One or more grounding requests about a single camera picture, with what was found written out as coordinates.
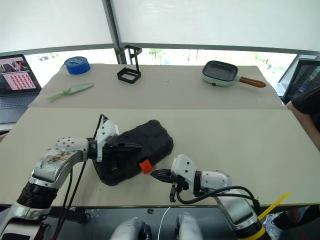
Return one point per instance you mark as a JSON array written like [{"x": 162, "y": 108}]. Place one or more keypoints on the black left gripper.
[{"x": 111, "y": 146}]

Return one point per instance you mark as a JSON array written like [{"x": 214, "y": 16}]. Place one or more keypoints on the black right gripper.
[{"x": 178, "y": 186}]

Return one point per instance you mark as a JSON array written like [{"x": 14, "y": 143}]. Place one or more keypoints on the black plastic tool case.
[{"x": 150, "y": 140}]

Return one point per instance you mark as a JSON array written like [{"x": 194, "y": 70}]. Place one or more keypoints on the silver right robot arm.
[{"x": 237, "y": 210}]

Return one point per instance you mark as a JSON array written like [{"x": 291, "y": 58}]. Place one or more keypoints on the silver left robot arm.
[{"x": 62, "y": 162}]

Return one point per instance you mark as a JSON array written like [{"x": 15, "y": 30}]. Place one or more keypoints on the orange case latch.
[{"x": 145, "y": 167}]

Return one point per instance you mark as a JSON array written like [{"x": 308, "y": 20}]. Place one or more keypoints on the silver black rounded shape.
[
  {"x": 188, "y": 227},
  {"x": 130, "y": 228}
]

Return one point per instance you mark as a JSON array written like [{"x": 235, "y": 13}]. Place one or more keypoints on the black table support bar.
[{"x": 81, "y": 215}]

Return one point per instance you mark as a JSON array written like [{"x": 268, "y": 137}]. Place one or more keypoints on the light green sheathed knife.
[{"x": 80, "y": 88}]

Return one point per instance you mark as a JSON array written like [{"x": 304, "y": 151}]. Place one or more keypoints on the blue tape roll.
[{"x": 77, "y": 68}]

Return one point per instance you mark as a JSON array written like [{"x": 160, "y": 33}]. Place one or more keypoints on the yellow plastic strip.
[{"x": 275, "y": 204}]

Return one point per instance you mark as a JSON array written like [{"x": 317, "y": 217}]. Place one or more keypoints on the purple white sneaker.
[{"x": 271, "y": 221}]

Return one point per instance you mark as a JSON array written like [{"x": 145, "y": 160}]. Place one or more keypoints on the dark gray laptop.
[{"x": 15, "y": 102}]

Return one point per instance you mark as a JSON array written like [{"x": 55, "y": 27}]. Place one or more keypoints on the person in black shirt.
[{"x": 310, "y": 105}]

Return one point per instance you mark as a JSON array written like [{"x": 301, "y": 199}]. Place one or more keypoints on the black mesh chair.
[{"x": 302, "y": 72}]

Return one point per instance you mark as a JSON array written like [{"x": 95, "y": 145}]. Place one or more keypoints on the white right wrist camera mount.
[{"x": 185, "y": 167}]

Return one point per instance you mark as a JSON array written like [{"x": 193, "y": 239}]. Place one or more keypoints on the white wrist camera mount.
[
  {"x": 185, "y": 167},
  {"x": 106, "y": 131}
]

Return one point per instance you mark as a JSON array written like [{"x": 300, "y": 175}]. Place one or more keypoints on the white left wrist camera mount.
[{"x": 106, "y": 131}]

